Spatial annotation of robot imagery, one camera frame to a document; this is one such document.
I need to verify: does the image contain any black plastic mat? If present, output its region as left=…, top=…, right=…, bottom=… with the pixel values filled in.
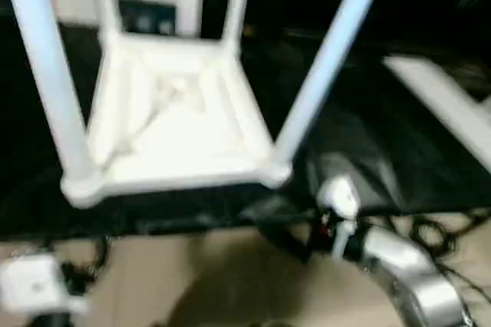
left=0, top=15, right=491, bottom=236

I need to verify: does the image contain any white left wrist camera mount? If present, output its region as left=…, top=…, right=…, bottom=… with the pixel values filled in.
left=0, top=253, right=88, bottom=319

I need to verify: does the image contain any black floor cable bundle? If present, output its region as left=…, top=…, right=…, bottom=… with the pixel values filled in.
left=387, top=211, right=491, bottom=305

